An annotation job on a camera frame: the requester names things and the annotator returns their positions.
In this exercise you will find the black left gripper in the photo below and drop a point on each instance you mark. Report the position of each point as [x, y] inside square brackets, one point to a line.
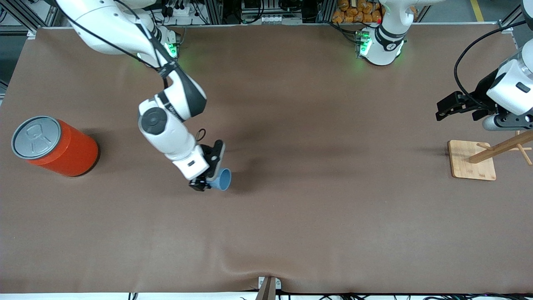
[483, 91]

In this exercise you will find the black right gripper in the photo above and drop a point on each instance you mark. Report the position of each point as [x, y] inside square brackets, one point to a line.
[198, 183]

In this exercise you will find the light blue plastic cup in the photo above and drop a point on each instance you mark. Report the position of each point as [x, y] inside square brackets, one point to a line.
[222, 180]

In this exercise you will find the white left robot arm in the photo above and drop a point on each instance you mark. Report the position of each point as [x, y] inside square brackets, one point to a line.
[383, 43]

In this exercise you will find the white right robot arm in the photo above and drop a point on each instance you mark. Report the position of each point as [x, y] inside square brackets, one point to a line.
[166, 133]

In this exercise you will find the wooden cup stand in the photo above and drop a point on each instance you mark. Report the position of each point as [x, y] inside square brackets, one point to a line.
[472, 160]

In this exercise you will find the brown table mat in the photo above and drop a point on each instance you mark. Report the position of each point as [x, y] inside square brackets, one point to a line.
[266, 229]

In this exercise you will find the orange snack bag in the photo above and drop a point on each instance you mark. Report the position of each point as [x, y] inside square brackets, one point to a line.
[354, 12]

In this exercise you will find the orange can with grey lid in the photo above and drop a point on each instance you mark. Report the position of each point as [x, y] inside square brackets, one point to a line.
[58, 146]

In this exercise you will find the white power strip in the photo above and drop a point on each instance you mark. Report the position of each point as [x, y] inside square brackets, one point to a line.
[180, 9]

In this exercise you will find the white terminal block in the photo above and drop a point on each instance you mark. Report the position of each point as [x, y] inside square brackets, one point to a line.
[270, 19]

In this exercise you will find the aluminium frame profile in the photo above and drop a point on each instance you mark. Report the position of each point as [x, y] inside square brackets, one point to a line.
[25, 14]
[514, 18]

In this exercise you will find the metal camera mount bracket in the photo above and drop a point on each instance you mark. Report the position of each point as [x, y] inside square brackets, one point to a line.
[268, 287]

